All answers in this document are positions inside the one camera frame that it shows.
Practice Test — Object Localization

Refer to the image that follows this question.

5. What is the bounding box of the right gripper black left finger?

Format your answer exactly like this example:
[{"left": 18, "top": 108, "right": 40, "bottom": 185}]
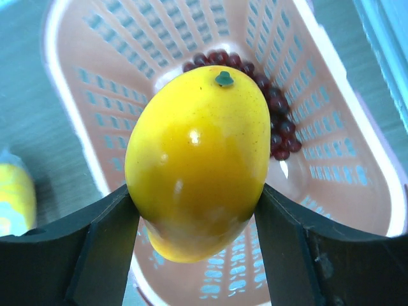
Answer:
[{"left": 1, "top": 186, "right": 140, "bottom": 305}]

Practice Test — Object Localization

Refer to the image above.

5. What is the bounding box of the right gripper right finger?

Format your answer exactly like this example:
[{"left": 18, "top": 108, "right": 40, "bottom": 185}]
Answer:
[{"left": 255, "top": 186, "right": 407, "bottom": 305}]

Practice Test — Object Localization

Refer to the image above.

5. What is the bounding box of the yellow lemon toy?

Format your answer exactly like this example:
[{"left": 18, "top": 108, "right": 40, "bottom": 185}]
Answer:
[{"left": 0, "top": 147, "right": 37, "bottom": 237}]

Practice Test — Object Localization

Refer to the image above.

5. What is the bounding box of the dark purple grapes toy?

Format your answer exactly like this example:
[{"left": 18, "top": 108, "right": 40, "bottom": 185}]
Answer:
[{"left": 182, "top": 49, "right": 302, "bottom": 161}]

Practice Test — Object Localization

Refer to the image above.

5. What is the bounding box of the orange mango toy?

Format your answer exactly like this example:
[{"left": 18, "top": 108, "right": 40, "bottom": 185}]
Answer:
[{"left": 124, "top": 66, "right": 270, "bottom": 263}]

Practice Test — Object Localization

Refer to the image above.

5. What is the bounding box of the pink plastic basket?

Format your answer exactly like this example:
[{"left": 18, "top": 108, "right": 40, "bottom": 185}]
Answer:
[{"left": 44, "top": 1, "right": 407, "bottom": 305}]

